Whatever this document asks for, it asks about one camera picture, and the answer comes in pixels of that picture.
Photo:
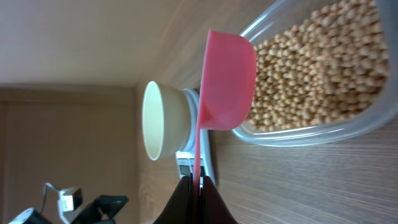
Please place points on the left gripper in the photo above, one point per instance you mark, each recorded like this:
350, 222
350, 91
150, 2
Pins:
104, 204

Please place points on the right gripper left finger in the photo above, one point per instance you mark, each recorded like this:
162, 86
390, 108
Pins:
179, 208

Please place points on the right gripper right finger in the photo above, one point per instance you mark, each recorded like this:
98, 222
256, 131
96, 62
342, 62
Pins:
213, 209

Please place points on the pink measuring scoop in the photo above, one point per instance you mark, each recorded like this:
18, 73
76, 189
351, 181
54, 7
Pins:
227, 88

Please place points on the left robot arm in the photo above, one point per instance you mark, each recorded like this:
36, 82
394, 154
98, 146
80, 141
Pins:
32, 216

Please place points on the white digital kitchen scale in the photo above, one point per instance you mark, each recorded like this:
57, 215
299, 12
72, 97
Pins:
185, 156

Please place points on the white bowl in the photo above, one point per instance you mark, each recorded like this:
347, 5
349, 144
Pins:
166, 120

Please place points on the clear plastic container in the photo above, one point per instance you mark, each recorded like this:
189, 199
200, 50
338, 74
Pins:
279, 17

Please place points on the soybeans pile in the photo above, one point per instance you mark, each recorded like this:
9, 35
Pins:
329, 68

